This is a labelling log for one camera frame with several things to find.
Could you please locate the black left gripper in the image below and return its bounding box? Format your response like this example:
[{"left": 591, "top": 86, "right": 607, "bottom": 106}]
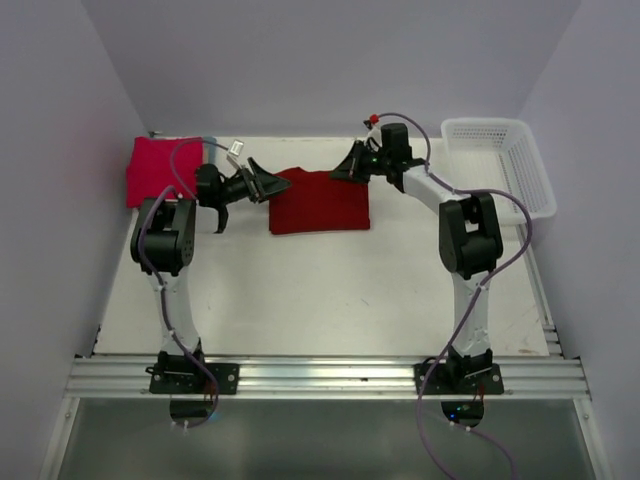
[{"left": 217, "top": 157, "right": 290, "bottom": 205}]

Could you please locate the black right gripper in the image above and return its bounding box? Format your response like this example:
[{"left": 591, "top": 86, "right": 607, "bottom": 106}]
[{"left": 329, "top": 140, "right": 391, "bottom": 185}]

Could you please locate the dark red t shirt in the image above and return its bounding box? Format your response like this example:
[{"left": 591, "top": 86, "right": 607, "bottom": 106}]
[{"left": 269, "top": 167, "right": 371, "bottom": 235}]

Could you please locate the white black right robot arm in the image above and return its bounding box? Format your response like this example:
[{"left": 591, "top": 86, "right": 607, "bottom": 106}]
[{"left": 330, "top": 118, "right": 504, "bottom": 394}]

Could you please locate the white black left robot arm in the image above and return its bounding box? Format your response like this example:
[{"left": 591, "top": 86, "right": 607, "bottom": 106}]
[{"left": 130, "top": 158, "right": 291, "bottom": 397}]

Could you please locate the folded blue t shirt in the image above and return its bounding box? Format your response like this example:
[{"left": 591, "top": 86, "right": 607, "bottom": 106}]
[{"left": 202, "top": 136, "right": 218, "bottom": 164}]

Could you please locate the folded pink t shirt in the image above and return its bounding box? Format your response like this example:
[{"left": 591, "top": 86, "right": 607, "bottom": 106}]
[{"left": 125, "top": 137, "right": 203, "bottom": 209}]

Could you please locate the white perforated plastic basket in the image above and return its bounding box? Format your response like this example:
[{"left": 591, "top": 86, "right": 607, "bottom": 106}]
[{"left": 441, "top": 117, "right": 557, "bottom": 220}]

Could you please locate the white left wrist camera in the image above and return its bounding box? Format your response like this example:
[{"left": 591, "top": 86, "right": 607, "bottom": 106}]
[{"left": 226, "top": 139, "right": 244, "bottom": 170}]

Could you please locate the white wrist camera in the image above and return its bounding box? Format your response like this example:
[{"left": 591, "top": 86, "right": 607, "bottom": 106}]
[
  {"left": 226, "top": 139, "right": 244, "bottom": 170},
  {"left": 363, "top": 114, "right": 382, "bottom": 146}
]

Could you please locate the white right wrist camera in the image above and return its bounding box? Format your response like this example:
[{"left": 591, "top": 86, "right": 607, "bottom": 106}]
[{"left": 363, "top": 114, "right": 382, "bottom": 146}]

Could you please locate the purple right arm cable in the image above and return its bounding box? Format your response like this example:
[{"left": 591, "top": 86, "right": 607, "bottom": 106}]
[{"left": 377, "top": 110, "right": 533, "bottom": 480}]

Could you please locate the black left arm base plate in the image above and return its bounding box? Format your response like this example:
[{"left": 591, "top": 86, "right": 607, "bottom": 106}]
[{"left": 145, "top": 360, "right": 240, "bottom": 395}]

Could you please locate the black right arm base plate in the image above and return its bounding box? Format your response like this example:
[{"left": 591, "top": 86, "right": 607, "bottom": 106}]
[{"left": 423, "top": 363, "right": 505, "bottom": 395}]

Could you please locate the aluminium mounting rail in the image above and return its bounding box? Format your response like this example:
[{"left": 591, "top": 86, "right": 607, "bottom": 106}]
[{"left": 64, "top": 355, "right": 590, "bottom": 400}]

